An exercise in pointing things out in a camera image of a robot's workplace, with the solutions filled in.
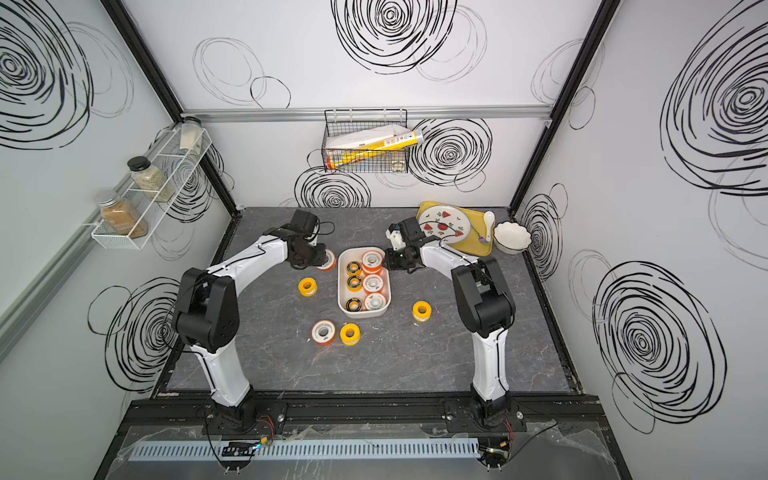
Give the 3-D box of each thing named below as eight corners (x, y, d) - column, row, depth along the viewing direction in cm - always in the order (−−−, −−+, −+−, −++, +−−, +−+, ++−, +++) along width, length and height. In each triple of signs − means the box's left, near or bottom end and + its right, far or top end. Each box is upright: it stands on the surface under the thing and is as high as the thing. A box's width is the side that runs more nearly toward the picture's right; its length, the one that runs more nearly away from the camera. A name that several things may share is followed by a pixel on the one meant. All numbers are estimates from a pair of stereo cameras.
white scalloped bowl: (494, 258, 110) (499, 248, 106) (486, 231, 119) (490, 221, 114) (530, 258, 110) (536, 248, 106) (520, 231, 119) (526, 221, 114)
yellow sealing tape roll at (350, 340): (340, 345, 87) (339, 342, 85) (342, 326, 91) (341, 323, 89) (359, 345, 87) (359, 342, 85) (361, 326, 91) (360, 323, 89)
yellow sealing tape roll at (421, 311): (412, 322, 92) (413, 318, 90) (411, 304, 96) (412, 300, 94) (432, 322, 92) (433, 318, 90) (430, 304, 96) (431, 300, 94)
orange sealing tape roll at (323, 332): (311, 345, 87) (309, 342, 85) (315, 323, 92) (313, 319, 90) (333, 345, 88) (332, 342, 85) (336, 323, 92) (335, 319, 90)
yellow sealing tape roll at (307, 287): (297, 297, 98) (295, 293, 96) (301, 281, 102) (299, 277, 100) (316, 297, 98) (315, 293, 96) (319, 281, 102) (318, 277, 100)
